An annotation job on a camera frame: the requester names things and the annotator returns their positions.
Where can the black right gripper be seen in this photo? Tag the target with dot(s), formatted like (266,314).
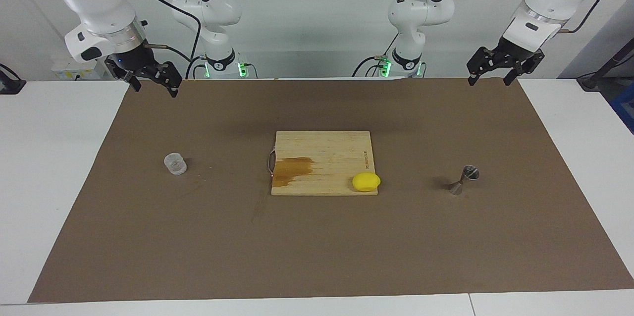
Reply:
(131,61)

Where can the yellow lemon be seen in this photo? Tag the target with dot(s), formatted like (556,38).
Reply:
(366,182)

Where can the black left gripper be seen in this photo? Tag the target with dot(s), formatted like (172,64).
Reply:
(512,53)

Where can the black stand base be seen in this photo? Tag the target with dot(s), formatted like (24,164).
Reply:
(592,80)

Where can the white wall socket box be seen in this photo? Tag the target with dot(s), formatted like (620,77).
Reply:
(69,71)

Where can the clear plastic cup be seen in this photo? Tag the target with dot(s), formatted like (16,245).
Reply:
(175,164)

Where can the steel jigger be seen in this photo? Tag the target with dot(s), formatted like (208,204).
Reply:
(465,178)

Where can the wooden cutting board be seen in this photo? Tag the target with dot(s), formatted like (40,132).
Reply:
(322,147)

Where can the blue crate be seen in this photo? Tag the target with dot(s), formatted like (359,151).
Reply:
(626,108)

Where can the black clamp mount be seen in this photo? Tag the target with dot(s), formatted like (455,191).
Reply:
(10,85)

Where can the brown table mat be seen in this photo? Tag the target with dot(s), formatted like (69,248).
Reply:
(198,232)

